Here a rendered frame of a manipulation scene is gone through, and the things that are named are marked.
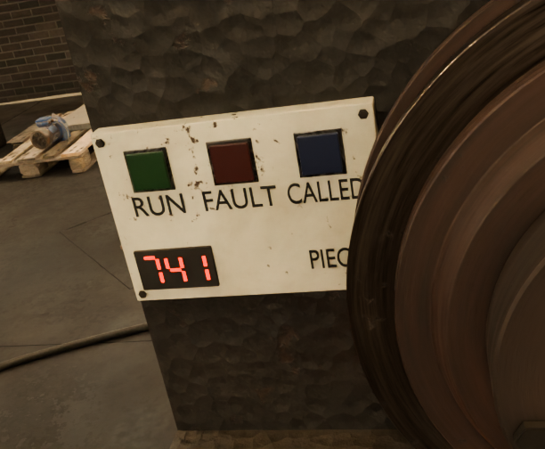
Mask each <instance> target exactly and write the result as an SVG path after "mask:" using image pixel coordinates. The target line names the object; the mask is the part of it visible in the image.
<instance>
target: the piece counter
mask: <svg viewBox="0 0 545 449"><path fill-rule="evenodd" d="M143 258H144V260H150V259H155V257H154V256H152V257H143ZM178 259H179V263H180V267H181V268H184V266H183V260H182V258H181V257H179V258H178ZM155 260H156V264H157V268H158V269H161V267H160V263H159V260H158V259H155ZM202 260H203V265H204V266H207V260H206V257H205V256H202ZM164 261H165V265H166V269H170V272H181V271H182V270H181V268H170V267H169V264H168V261H167V258H164ZM205 272H206V276H207V280H211V279H210V275H209V271H208V269H207V270H205ZM182 274H183V280H184V281H185V282H187V277H186V273H185V271H182ZM159 277H160V280H161V282H165V281H164V277H163V273H159Z"/></svg>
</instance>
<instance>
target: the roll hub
mask: <svg viewBox="0 0 545 449"><path fill-rule="evenodd" d="M485 335H486V354H487V360H488V366H489V372H490V378H491V383H492V394H493V400H494V405H495V410H496V413H497V417H498V420H499V424H500V427H501V430H502V433H503V435H504V437H505V438H506V440H507V443H508V445H509V447H510V449H520V448H519V447H518V446H517V445H516V443H515V442H514V438H513V435H514V434H515V432H516V431H517V429H518V428H519V426H520V425H521V424H522V422H523V421H545V210H544V211H543V212H542V213H541V214H540V215H539V217H538V218H537V219H536V220H535V221H534V222H533V223H532V225H531V226H530V227H529V228H528V229H527V231H526V232H525V234H524V235H523V236H522V237H521V239H520V240H519V242H518V243H517V245H516V246H515V247H514V248H513V250H512V252H511V253H510V255H509V257H508V259H507V261H506V263H505V265H504V266H503V268H502V270H501V272H500V276H499V278H498V280H497V282H496V284H495V287H494V290H493V293H492V298H491V302H490V305H489V310H488V315H487V321H486V333H485Z"/></svg>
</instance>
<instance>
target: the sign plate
mask: <svg viewBox="0 0 545 449"><path fill-rule="evenodd" d="M335 132H338V138H339V145H340V151H341V159H342V165H343V172H337V173H328V174H318V175H309V176H303V174H302V168H301V163H300V157H299V151H298V146H297V137H298V136H302V135H318V134H327V133H335ZM377 136H378V125H377V117H376V108H375V100H374V97H373V96H369V97H362V98H353V99H346V100H338V101H330V102H316V103H308V104H300V105H293V106H285V107H277V108H270V109H261V110H247V111H240V112H232V113H224V114H216V115H208V116H201V117H193V118H179V119H170V120H163V121H155V122H148V123H140V124H132V125H124V126H116V127H102V128H98V129H97V130H95V131H94V132H93V133H91V140H92V143H93V146H94V151H95V155H96V158H97V161H98V164H99V168H100V170H101V174H102V180H103V182H104V186H105V189H106V193H107V195H108V199H109V202H110V207H111V211H112V214H113V216H114V220H115V223H116V227H117V229H118V235H119V239H120V241H121V245H122V248H123V251H124V254H125V258H126V263H127V266H128V270H129V273H130V276H131V279H132V282H133V285H134V291H135V294H136V297H137V300H139V301H141V300H158V299H174V298H207V297H224V296H241V295H257V294H274V293H291V292H308V291H325V290H346V267H347V257H348V250H349V244H350V239H351V233H352V229H353V224H354V215H355V209H356V203H357V198H358V193H359V189H360V185H361V180H362V175H363V172H364V169H365V166H366V163H367V160H368V157H369V155H370V151H371V149H372V146H373V144H374V142H375V140H376V138H377ZM243 142H248V147H249V152H250V157H251V161H252V166H253V171H254V176H255V180H251V181H241V182H231V183H222V184H217V183H216V177H215V173H214V169H213V165H212V160H211V156H210V152H209V148H208V147H209V146H210V145H218V144H227V143H243ZM151 151H163V153H164V157H165V161H166V164H167V171H168V174H169V178H170V182H171V185H172V186H171V188H165V189H155V190H145V191H136V190H135V189H134V184H133V180H132V177H131V174H130V170H129V166H128V163H127V160H126V155H127V154H134V153H143V152H151ZM152 256H154V257H155V259H158V260H159V263H160V267H161V269H158V268H157V264H156V260H155V259H150V260H144V258H143V257H152ZM202 256H205V257H206V260H207V266H204V265H203V260H202ZM179 257H181V258H182V260H183V266H184V268H181V267H180V263H179V259H178V258H179ZM164 258H167V261H168V264H169V267H170V268H181V270H182V271H185V273H186V277H187V282H185V281H184V280H183V274H182V271H181V272H170V269H166V265H165V261H164ZM207 269H208V271H209V275H210V279H211V280H207V276H206V272H205V270H207ZM159 273H163V277H164V281H165V282H161V280H160V277H159Z"/></svg>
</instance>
